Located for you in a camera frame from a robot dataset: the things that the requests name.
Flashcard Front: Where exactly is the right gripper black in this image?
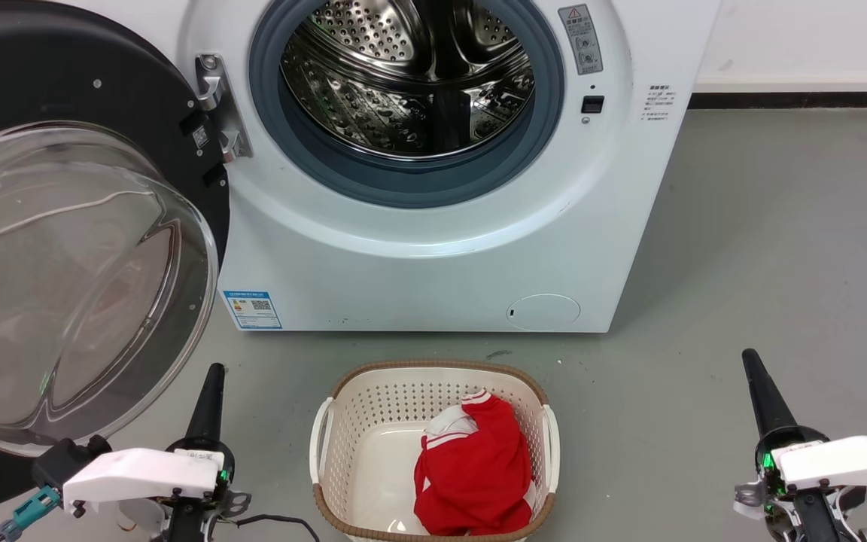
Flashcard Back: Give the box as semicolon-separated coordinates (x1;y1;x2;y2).
735;349;830;540

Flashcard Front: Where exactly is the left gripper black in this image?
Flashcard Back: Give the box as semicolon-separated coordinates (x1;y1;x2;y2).
169;363;253;521

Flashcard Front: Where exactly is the round black glass washer door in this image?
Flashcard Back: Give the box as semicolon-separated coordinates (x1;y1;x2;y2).
0;0;233;518

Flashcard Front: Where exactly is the white front-load washing machine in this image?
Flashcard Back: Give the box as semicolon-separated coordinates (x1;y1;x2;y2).
178;0;722;333

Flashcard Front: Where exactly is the metal door hinge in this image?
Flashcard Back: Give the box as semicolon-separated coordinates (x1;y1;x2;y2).
194;54;254;163

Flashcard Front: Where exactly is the blue energy label sticker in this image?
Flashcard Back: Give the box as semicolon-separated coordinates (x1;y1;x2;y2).
223;291;283;330

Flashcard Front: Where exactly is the cream laundry basket brown rim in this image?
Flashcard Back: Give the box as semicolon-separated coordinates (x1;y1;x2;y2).
309;360;561;542

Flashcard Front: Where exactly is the red and white garment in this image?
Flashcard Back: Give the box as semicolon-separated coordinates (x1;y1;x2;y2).
413;389;536;537

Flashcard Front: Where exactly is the grey warning sticker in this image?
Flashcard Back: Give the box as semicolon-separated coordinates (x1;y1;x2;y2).
558;4;604;76

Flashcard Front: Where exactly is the thin black cable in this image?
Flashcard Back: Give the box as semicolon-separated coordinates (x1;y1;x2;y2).
234;513;321;542

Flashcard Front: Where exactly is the thick white floor cable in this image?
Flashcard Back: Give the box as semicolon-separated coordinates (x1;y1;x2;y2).
0;190;160;249

